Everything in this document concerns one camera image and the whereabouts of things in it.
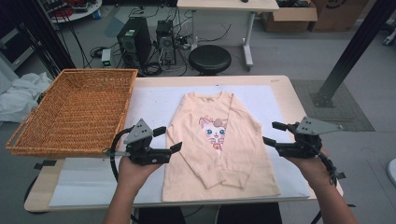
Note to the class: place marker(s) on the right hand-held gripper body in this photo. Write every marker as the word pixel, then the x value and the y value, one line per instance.
pixel 311 137

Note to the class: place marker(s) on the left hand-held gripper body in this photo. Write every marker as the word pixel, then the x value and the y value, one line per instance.
pixel 140 133

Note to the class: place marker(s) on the cream long-sleeve cat-print shirt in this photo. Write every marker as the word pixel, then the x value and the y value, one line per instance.
pixel 193 137

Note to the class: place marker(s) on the woven wicker basket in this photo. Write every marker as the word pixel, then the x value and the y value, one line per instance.
pixel 71 118

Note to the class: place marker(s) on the person's right hand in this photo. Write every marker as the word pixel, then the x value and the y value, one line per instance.
pixel 311 171

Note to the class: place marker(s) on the person's left hand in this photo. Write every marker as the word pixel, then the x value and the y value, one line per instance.
pixel 134 174

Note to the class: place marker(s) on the grey floor mat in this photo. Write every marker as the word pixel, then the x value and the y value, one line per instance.
pixel 342 105

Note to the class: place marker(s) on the black tape strip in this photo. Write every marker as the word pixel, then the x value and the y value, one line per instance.
pixel 342 176
pixel 46 163

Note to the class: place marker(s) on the person's dark trousers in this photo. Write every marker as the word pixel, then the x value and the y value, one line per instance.
pixel 249 214

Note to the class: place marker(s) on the small white box device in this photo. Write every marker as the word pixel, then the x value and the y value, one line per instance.
pixel 106 57

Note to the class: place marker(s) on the black round stool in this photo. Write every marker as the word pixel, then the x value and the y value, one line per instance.
pixel 210 59

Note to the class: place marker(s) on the white round object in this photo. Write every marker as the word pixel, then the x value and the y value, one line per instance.
pixel 392 171

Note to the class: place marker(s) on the small open computer tower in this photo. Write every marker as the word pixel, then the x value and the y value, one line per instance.
pixel 165 40

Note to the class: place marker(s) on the large black computer tower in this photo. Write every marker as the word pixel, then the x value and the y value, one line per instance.
pixel 134 40

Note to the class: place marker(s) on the open cardboard box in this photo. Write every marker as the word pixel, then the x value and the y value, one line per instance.
pixel 289 18

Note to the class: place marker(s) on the large closed cardboard box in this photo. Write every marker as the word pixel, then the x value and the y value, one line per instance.
pixel 336 15

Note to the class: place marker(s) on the crumpled white cloth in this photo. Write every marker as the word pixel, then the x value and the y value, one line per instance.
pixel 21 96

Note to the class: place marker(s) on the black metal stand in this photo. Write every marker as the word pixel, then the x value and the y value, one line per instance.
pixel 46 40

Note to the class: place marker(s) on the white-legged wooden desk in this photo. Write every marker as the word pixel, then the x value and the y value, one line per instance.
pixel 227 4

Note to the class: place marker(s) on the round white table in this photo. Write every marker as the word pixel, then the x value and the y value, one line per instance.
pixel 77 14

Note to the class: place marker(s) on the black metal post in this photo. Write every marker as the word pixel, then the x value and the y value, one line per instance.
pixel 351 49

